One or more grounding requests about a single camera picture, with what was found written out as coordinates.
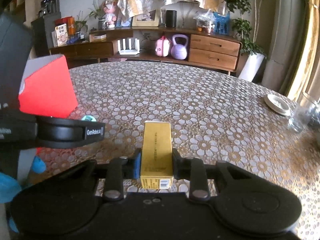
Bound red cardboard box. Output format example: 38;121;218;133
18;54;78;119

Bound yellow curtain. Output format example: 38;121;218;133
287;0;320;103

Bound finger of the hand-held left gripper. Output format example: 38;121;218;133
37;117;106;149

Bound patterned floral tablecloth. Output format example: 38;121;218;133
32;61;320;240

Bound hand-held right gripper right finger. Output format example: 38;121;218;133
172;148;250;202

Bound orange box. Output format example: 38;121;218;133
66;17;76;37

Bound wooden picture frame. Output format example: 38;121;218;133
132;9;161;27

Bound small cardboard box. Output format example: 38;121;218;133
89;34;108;43

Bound illustrated book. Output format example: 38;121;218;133
55;24;69;47

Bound white round decor panel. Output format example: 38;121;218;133
179;1;201;28

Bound blue printed bag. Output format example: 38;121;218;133
212;12;231;36

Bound pink doll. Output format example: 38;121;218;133
104;0;118;29

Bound black speaker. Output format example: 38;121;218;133
166;10;177;28

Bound black cabinet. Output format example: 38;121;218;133
31;0;62;57

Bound wooden sideboard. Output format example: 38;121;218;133
49;27;243;76

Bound potted tree white planter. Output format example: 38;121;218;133
225;0;276;83

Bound white router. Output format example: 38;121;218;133
117;37;141;56

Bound small potted plant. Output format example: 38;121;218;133
89;1;108;30

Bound clear drinking glass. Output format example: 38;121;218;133
287;92;318;133

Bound white dish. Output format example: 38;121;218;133
264;94;291;117

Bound purple kettlebell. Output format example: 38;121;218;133
171;34;189;60

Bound clear plastic bag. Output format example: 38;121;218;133
194;9;216;33

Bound blue cloth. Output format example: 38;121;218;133
0;156;47;233

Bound yellow carton box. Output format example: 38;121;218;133
139;121;174;190

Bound pink toy case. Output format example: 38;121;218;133
155;36;171;57

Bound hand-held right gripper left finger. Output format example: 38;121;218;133
59;148;142;202

